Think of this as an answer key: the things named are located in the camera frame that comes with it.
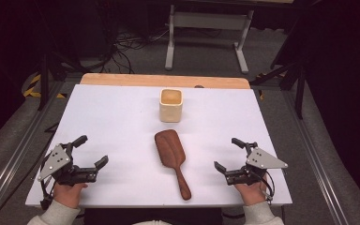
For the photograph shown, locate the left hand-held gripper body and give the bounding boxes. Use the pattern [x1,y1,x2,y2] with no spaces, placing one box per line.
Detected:
[37,142,98,188]

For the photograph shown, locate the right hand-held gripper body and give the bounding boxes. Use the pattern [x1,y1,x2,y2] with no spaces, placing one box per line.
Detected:
[224,146,289,187]

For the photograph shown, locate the person's right hand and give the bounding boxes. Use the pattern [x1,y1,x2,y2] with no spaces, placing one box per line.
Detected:
[233,180,268,207]

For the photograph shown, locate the person's left hand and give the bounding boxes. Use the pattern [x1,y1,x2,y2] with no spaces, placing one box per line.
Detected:
[52,182,89,210]

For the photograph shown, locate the brown wooden spatula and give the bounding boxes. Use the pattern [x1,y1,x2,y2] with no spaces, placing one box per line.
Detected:
[154,128,192,202]

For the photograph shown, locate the black metal stand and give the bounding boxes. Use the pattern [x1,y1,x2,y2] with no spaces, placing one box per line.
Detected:
[37,52,87,113]
[249,57,308,120]

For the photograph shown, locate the yellow black hazard tape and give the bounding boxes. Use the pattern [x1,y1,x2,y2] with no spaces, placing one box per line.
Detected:
[22,73,68,99]

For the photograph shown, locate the cream square cup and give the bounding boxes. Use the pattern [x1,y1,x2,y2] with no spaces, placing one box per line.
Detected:
[158,88,184,124]

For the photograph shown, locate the light wooden board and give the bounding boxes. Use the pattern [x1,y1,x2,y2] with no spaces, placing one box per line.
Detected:
[80,72,251,90]

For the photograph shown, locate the right hand-held gripper cable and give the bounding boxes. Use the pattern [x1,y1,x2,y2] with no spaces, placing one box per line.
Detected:
[257,170,277,206]

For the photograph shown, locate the hand-held gripper cable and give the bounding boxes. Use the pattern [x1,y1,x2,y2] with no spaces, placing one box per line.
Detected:
[257,170,277,206]
[38,156,55,211]

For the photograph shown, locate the left hand-held gripper cable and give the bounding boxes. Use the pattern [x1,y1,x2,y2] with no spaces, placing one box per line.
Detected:
[38,156,55,211]

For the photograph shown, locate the aluminium floor rail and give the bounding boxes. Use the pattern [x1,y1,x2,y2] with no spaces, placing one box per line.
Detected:
[0,80,68,225]
[280,89,352,225]

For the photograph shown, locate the tangle of black floor cables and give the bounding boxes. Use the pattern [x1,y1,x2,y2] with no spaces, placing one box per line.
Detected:
[83,18,170,74]

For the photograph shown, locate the white metal table frame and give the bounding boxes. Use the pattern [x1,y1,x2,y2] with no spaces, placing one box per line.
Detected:
[164,3,255,75]

